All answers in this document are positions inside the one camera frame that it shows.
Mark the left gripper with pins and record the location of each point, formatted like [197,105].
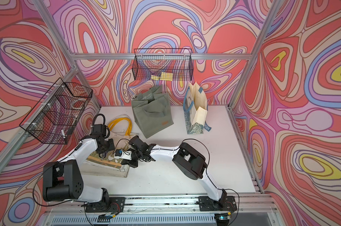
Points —
[111,146]

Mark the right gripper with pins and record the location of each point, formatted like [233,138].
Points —
[130,163]

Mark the cream canvas tote bag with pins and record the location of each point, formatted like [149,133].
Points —
[102,171]

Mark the white bag yellow handles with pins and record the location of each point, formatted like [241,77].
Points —
[120,140]

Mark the olive green fabric bag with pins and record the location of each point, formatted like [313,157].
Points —
[152,112]

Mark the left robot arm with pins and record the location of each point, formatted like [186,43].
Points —
[62,179]

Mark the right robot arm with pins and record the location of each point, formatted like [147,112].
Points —
[190,162]

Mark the yellow sticky notes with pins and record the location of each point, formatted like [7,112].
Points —
[163,77]

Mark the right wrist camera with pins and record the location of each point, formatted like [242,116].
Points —
[122,154]

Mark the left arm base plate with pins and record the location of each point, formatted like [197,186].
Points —
[113,205]

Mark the black wire basket left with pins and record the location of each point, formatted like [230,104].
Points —
[55,117]

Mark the black wire basket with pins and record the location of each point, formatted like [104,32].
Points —
[153,61]
[55,117]

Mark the beige bag blue handles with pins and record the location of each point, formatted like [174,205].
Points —
[195,107]

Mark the black wire basket back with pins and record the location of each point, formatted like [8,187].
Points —
[153,61]

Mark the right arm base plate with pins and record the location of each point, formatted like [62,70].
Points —
[228,204]

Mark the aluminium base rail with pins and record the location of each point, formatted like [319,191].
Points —
[170,210]

